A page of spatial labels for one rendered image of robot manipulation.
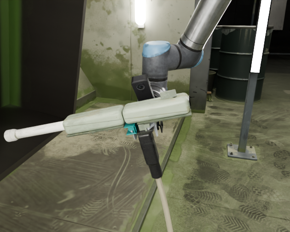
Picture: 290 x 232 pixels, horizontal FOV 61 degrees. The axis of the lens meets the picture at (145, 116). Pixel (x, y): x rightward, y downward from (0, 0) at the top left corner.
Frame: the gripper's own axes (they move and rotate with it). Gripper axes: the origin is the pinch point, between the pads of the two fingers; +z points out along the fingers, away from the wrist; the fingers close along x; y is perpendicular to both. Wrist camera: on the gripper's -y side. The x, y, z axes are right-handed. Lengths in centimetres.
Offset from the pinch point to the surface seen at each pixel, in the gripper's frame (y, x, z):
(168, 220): 30.1, -1.1, 0.1
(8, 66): -17, 68, -54
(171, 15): -20, -6, -208
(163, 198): 23.3, -0.9, -1.2
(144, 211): 63, 19, -39
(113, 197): 59, 36, -47
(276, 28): 72, -248, -642
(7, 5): -41, 57, -55
